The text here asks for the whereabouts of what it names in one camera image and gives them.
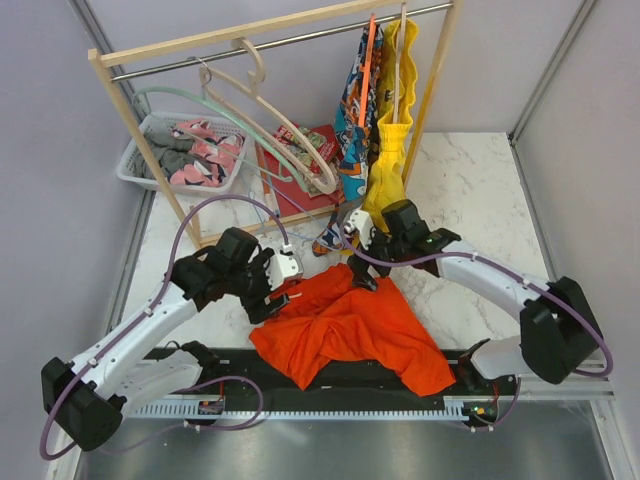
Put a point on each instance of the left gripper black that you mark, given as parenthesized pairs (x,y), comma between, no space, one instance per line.
(257,307)

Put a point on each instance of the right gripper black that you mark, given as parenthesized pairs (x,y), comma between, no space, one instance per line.
(360,277)

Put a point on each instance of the orange shorts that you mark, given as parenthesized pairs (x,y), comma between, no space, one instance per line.
(331,320)

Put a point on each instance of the blue wire hanger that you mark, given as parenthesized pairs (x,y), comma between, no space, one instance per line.
(303,218)

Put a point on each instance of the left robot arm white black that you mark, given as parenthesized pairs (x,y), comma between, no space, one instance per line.
(89,396)

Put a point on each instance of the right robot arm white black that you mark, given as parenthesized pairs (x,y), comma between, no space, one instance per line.
(558,330)

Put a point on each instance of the yellow shorts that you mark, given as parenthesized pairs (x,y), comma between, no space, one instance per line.
(385,185)

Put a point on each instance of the mint green plastic hanger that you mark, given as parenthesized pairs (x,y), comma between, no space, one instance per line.
(259,134)

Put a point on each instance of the colourful patterned shorts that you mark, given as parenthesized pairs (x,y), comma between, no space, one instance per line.
(354,142)

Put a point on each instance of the light wooden hanger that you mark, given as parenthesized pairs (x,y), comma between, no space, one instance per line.
(324,180)

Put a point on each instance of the orange plastic hanger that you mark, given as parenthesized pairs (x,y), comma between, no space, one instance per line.
(366,71)

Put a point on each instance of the wooden hanger with yellow shorts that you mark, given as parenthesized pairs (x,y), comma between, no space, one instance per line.
(400,40)

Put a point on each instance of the small illustrated booklet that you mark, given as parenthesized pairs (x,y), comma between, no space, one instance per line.
(311,188)

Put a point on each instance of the large red book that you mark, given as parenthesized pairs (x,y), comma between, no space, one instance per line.
(290,194)

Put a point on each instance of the white plastic laundry basket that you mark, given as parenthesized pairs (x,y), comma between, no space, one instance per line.
(163,122)

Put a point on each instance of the grey garment in basket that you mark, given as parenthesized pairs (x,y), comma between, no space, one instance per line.
(171,153)

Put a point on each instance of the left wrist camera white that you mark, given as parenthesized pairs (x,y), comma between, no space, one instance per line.
(283,268)

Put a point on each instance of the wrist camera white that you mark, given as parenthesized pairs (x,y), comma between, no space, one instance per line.
(283,268)
(359,223)

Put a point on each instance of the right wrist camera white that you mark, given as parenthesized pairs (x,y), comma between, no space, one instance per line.
(359,223)

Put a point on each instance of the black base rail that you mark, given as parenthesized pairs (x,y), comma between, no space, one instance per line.
(358,386)

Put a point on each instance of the white slotted cable duct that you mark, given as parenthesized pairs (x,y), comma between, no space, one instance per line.
(189,408)

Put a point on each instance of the metal hanging rail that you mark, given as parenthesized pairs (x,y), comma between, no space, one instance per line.
(194,61)

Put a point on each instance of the wooden clothes rack frame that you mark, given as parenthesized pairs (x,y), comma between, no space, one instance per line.
(102,63)

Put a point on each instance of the aluminium corner post left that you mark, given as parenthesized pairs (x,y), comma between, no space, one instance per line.
(99,38)

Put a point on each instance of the aluminium corner post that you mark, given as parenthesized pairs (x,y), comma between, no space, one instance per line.
(99,38)
(552,68)

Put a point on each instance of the aluminium corner post right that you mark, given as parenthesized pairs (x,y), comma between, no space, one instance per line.
(552,68)

